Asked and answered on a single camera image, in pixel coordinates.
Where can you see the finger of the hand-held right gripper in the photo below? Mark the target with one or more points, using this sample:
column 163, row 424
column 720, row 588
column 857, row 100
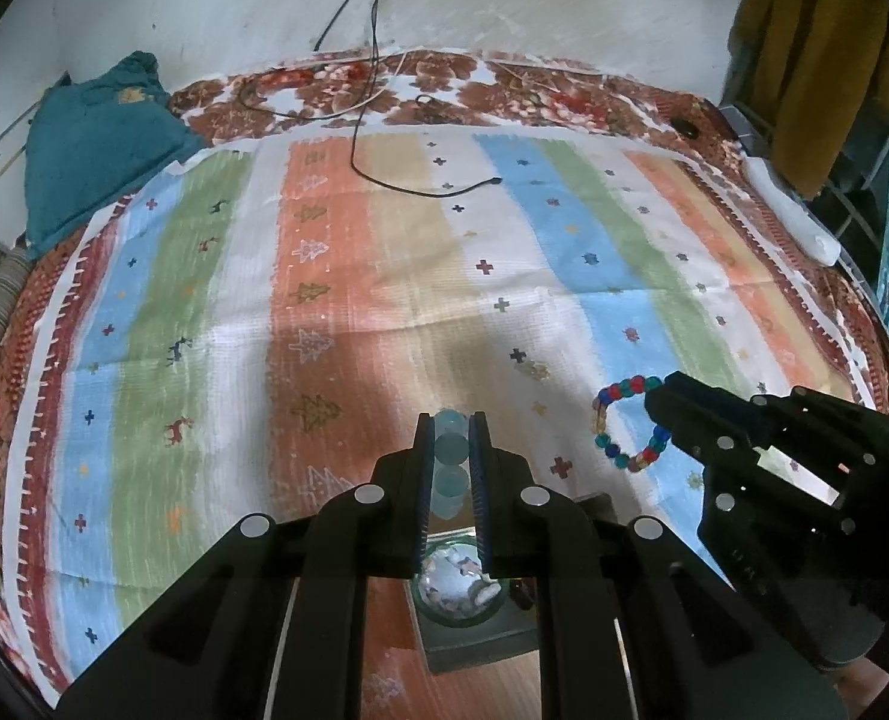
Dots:
column 695, row 431
column 707, row 399

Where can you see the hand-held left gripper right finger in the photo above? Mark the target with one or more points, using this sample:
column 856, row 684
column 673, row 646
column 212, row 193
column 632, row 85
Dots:
column 482, row 499

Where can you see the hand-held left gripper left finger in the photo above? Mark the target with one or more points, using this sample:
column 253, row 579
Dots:
column 420, row 499

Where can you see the green jade bangle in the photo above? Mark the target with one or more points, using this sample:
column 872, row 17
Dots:
column 444, row 615

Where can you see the rectangular metal tin box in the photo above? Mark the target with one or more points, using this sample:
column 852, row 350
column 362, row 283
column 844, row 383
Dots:
column 482, row 645

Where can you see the white power strip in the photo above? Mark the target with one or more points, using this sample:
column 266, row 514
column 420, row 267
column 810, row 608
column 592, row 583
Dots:
column 793, row 214

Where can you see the striped pastel printed cloth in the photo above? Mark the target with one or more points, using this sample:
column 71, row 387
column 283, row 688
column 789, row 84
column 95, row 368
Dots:
column 211, row 330

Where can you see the small black round object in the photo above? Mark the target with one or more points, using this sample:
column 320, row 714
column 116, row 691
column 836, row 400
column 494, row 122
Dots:
column 688, row 127

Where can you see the mustard yellow jacket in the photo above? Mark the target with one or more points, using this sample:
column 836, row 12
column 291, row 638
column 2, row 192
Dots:
column 819, row 52

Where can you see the teal pillow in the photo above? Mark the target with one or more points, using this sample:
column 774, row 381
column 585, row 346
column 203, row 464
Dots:
column 103, row 142

